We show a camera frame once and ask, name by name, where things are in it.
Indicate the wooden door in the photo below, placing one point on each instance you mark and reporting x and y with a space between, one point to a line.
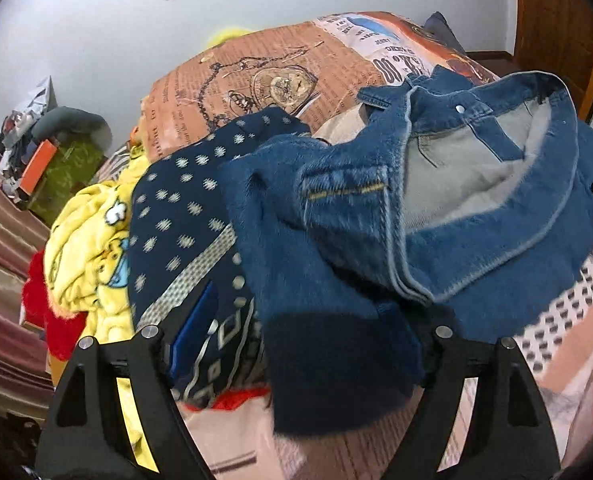
556 25

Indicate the orange box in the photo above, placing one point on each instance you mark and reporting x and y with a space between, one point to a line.
36 170

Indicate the green patterned cloth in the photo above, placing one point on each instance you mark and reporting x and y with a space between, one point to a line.
74 175

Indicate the navy patterned sweater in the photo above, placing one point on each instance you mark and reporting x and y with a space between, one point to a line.
176 220

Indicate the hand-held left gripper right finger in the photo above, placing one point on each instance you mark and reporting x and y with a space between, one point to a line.
451 355

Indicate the wooden bed footboard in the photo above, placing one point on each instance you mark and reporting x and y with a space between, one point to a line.
493 60

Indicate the yellow cartoon fleece garment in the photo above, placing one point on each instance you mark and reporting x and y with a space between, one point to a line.
86 240

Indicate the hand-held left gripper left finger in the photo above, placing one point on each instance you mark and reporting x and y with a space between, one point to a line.
192 330

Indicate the blue denim jacket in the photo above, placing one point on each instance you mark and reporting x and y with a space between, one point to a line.
476 240

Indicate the yellow plush toy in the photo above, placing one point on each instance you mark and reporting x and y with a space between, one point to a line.
226 39

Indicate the printed orange bed blanket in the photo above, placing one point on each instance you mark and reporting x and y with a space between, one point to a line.
236 75

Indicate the grey neck pillow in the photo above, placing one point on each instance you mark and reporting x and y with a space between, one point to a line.
71 122

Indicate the pile of clutter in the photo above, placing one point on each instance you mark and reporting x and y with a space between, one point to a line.
24 120

